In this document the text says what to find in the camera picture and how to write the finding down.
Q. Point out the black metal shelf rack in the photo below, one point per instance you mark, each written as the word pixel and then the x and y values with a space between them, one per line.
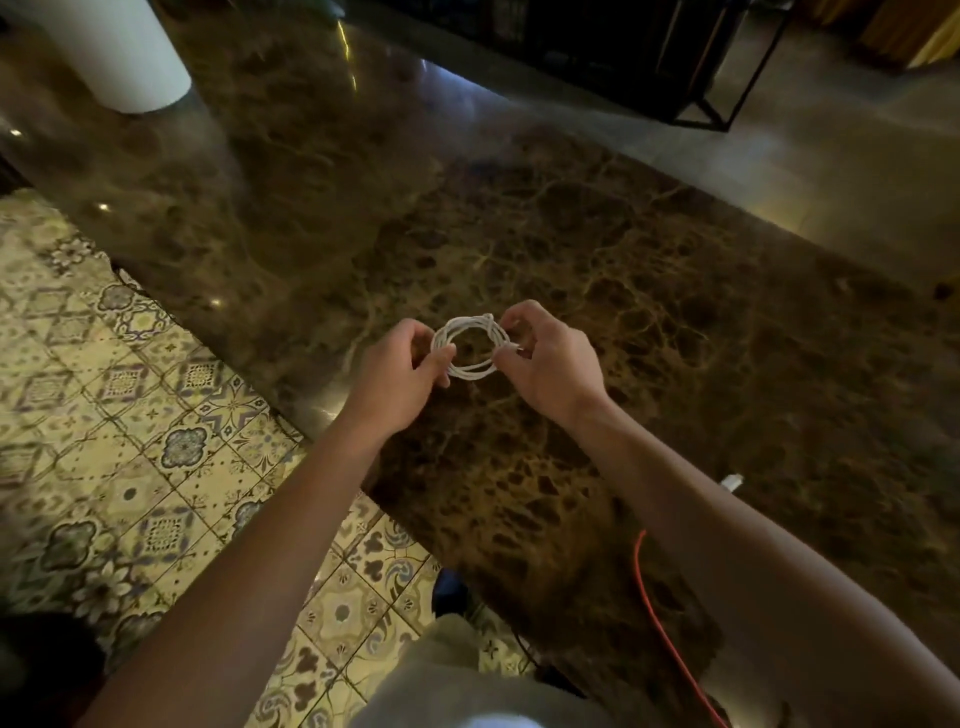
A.
pixel 600 52

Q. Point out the person's left hand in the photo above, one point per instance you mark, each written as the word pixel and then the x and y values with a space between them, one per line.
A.
pixel 390 382

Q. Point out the white round column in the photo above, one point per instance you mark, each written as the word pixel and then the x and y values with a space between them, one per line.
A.
pixel 120 52

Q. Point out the yellow covered chair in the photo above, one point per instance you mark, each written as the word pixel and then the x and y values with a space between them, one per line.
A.
pixel 907 30

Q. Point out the person's left forearm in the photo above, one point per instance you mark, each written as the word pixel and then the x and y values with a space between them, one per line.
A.
pixel 240 585

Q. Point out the person's white shirt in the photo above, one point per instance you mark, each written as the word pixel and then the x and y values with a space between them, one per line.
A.
pixel 502 721

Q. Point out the person's right hand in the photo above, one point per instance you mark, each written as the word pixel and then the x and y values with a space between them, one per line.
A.
pixel 559 367

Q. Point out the person's dark shoe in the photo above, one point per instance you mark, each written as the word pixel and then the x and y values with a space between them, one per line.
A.
pixel 450 592

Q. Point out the person's right forearm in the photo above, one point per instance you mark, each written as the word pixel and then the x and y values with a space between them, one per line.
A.
pixel 750 555

